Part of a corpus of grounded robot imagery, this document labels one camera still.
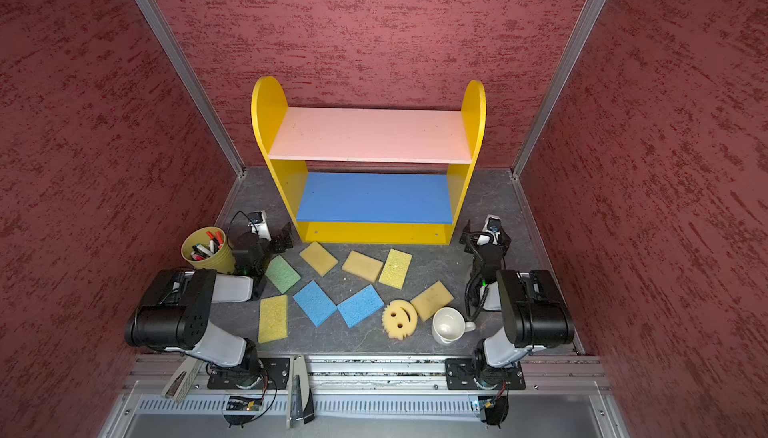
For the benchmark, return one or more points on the yellow cellulose sponge lower left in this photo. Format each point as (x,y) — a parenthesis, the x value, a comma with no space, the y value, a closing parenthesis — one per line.
(273,319)

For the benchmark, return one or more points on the yellow cellulose sponge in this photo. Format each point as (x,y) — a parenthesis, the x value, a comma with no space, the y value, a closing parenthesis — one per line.
(273,319)
(395,269)

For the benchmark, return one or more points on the blue sponge right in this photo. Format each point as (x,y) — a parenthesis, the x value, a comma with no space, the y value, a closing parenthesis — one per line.
(360,306)

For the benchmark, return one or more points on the yellow-green pen cup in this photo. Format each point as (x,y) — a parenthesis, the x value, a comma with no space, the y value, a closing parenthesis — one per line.
(208,248)

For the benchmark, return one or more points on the green cellulose sponge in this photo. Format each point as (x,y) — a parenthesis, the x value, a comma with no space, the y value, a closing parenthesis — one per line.
(281,274)

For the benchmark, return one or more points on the tan sponge near mug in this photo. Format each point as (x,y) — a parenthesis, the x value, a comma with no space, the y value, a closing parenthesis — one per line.
(431,300)

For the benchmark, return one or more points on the smiley face yellow sponge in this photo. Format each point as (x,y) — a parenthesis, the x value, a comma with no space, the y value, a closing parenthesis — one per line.
(399,319)

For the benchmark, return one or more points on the yellow shelf with coloured boards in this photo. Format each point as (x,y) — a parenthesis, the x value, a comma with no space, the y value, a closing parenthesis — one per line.
(370,176)

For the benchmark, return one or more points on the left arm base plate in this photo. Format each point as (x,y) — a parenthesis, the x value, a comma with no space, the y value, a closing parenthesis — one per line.
(270,371)

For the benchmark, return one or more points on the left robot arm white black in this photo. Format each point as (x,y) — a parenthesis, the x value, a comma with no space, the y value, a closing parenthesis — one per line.
(173,315)

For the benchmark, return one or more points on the blue sponge left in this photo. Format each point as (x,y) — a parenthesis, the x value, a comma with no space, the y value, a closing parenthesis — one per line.
(315,303)

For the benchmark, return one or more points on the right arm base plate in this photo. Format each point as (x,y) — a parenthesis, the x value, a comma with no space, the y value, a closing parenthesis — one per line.
(467,374)

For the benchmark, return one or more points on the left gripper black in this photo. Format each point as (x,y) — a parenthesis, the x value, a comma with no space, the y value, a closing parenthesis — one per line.
(275,243)

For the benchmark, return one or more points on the yellow cellulose sponge upper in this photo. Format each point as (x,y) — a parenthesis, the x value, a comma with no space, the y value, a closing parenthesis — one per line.
(395,269)

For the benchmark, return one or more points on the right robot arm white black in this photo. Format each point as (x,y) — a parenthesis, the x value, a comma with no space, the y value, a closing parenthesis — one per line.
(534,313)

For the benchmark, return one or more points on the tan sponge green scrub back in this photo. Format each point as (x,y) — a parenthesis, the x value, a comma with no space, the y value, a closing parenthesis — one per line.
(319,259)

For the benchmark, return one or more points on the blue sponge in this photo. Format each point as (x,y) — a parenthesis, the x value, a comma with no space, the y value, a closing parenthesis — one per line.
(315,303)
(360,306)

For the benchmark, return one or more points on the tan sponge middle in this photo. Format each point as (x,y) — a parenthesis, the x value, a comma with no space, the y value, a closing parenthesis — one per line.
(363,266)

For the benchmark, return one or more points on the white mug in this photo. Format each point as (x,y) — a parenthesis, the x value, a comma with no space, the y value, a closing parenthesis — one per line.
(449,325)

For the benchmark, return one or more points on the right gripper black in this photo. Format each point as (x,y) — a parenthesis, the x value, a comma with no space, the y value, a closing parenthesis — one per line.
(486,246)

